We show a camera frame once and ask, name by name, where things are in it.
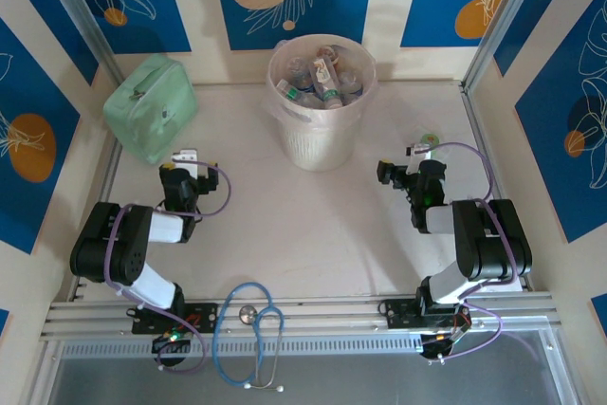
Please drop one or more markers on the blue label water bottle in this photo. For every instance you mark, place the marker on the blue label water bottle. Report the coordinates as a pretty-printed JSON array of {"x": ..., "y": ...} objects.
[{"x": 352, "y": 85}]

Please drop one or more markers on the clear bottle green label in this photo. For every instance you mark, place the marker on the clear bottle green label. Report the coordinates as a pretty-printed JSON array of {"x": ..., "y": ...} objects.
[{"x": 290, "y": 91}]

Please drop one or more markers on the orange label plastic bottle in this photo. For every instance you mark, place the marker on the orange label plastic bottle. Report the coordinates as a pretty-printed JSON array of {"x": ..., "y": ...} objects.
[{"x": 328, "y": 53}]

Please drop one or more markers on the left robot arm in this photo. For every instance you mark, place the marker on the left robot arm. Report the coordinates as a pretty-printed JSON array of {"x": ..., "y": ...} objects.
[{"x": 109, "y": 244}]

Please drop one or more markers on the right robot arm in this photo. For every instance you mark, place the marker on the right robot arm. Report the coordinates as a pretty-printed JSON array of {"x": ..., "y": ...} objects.
[{"x": 493, "y": 244}]

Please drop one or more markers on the white plastic bin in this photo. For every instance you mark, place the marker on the white plastic bin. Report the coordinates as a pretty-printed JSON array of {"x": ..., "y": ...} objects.
[{"x": 322, "y": 149}]

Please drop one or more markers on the mint green zip pouch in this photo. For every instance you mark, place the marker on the mint green zip pouch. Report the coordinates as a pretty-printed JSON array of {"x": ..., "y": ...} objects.
[{"x": 152, "y": 111}]

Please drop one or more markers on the blue stethoscope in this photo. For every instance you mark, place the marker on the blue stethoscope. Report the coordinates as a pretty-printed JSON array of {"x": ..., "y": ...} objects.
[{"x": 247, "y": 314}]

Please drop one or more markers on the grey metal panel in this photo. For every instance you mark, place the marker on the grey metal panel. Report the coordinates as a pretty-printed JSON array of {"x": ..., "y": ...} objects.
[{"x": 355, "y": 381}]

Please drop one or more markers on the aluminium side rail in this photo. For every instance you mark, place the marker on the aluminium side rail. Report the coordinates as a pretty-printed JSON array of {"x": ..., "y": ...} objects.
[
  {"x": 474, "y": 120},
  {"x": 84, "y": 281}
]

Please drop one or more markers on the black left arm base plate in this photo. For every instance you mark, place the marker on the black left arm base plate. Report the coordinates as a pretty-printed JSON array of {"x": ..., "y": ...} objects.
[{"x": 208, "y": 317}]

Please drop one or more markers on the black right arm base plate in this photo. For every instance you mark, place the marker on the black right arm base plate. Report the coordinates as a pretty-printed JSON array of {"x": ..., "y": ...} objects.
[{"x": 398, "y": 314}]

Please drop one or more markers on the aluminium table rail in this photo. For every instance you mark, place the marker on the aluminium table rail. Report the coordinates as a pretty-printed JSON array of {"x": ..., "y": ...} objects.
[{"x": 332, "y": 315}]

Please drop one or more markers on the aluminium frame post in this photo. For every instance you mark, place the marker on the aluminium frame post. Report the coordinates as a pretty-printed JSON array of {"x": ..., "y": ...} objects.
[
  {"x": 78, "y": 11},
  {"x": 498, "y": 21}
]

